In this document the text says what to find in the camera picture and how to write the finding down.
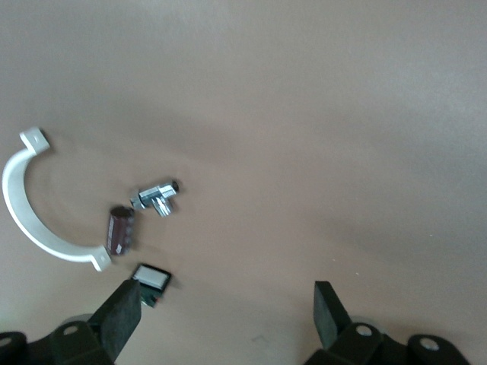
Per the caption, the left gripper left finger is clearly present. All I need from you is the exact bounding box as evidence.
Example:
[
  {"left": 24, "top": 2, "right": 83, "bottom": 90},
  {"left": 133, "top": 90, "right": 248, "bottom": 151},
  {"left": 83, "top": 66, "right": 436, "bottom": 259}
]
[{"left": 0, "top": 279, "right": 142, "bottom": 365}]

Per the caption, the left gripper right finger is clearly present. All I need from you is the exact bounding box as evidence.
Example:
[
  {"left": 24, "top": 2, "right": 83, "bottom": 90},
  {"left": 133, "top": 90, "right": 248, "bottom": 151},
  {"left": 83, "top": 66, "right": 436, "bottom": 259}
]
[{"left": 304, "top": 281, "right": 467, "bottom": 365}]

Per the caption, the white square push button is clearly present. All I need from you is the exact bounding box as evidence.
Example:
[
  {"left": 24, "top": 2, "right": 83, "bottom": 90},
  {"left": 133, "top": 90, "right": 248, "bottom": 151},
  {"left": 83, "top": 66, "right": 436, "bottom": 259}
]
[{"left": 132, "top": 264, "right": 173, "bottom": 308}]

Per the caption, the brown cylindrical capacitor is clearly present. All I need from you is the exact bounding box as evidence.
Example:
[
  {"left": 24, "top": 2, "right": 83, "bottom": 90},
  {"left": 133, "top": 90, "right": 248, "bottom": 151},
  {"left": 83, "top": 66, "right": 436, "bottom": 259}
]
[{"left": 104, "top": 205, "right": 135, "bottom": 257}]

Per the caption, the silver metal fitting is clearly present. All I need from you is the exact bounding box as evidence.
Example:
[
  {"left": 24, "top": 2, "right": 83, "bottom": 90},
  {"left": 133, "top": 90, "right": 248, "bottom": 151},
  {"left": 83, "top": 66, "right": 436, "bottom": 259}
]
[{"left": 129, "top": 179, "right": 182, "bottom": 219}]

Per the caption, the white half-ring pipe clamp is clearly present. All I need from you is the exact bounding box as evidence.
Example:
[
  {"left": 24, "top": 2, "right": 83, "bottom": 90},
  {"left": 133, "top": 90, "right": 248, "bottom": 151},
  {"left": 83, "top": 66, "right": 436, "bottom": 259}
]
[{"left": 2, "top": 127, "right": 113, "bottom": 273}]

